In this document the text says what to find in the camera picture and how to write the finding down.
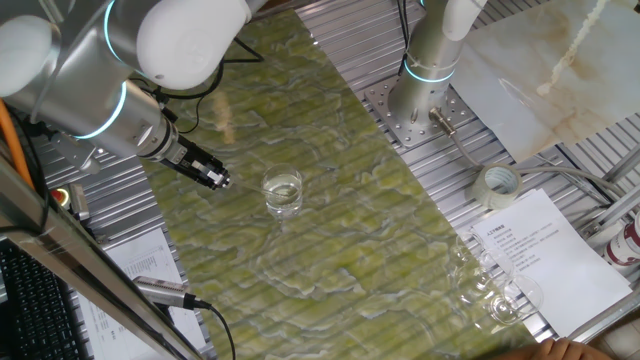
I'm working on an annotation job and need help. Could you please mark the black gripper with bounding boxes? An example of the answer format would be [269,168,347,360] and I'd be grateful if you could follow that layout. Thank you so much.
[164,135,231,191]

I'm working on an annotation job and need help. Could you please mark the clear glass stirring rod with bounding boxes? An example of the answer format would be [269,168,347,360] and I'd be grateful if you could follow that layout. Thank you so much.
[225,179,297,200]

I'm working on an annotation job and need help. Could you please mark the glass beaker with water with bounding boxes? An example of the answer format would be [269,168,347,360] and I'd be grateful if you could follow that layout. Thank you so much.
[260,163,305,221]

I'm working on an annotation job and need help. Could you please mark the empty glass beaker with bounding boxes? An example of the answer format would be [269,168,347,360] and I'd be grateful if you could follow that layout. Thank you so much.
[474,248,517,292]
[487,273,545,326]
[451,229,487,265]

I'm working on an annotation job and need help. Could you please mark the person's bare hand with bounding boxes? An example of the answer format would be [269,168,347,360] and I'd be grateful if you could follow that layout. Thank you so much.
[492,337,614,360]

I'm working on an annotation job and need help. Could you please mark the paper sheet with printed table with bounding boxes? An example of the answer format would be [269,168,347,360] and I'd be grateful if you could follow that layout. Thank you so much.
[77,227,209,360]

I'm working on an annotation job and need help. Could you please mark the green marble pattern mat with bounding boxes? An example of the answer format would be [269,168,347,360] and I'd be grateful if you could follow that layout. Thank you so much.
[142,9,539,360]

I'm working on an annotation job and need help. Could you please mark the red emergency stop button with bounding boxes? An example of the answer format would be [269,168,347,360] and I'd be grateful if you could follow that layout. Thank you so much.
[49,183,91,222]

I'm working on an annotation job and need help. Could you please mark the black keyboard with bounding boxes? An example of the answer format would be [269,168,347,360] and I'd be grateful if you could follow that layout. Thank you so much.
[0,239,91,360]

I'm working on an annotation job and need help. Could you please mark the white tape roll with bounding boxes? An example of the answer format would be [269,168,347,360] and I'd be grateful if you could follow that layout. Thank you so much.
[471,163,524,211]

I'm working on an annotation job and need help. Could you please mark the beige marble pattern sheet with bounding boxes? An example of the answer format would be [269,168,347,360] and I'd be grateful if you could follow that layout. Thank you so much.
[449,0,640,164]

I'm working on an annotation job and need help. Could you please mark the paper sheet with text lines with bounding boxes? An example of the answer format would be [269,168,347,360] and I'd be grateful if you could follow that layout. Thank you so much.
[472,188,634,339]

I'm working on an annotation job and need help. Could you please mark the red white can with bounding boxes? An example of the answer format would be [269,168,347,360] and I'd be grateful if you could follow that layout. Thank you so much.
[602,212,640,274]

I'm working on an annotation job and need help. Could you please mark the silver ribbed camera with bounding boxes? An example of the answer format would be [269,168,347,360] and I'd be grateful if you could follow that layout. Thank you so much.
[132,276,199,310]

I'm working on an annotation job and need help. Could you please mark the black camera cable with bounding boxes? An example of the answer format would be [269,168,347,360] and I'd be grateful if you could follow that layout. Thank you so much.
[192,298,237,360]

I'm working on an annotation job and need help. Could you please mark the shiny metal frame bar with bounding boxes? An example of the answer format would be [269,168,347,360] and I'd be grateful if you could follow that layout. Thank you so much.
[0,149,204,360]

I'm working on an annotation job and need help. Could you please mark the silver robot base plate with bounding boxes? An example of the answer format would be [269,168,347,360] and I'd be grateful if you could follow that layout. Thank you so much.
[364,74,474,149]

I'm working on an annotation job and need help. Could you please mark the orange cable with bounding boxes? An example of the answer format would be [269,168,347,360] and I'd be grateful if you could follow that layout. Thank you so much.
[0,97,35,191]

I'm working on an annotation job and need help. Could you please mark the black base cable loop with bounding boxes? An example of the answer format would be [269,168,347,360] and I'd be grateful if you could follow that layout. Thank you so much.
[397,0,412,77]

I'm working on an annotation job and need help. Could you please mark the grey base cable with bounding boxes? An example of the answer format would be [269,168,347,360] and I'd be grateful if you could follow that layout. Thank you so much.
[428,107,626,201]

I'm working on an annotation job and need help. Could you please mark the aluminium frame profile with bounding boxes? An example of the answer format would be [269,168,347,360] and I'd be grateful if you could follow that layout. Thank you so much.
[579,144,640,239]
[574,287,640,346]

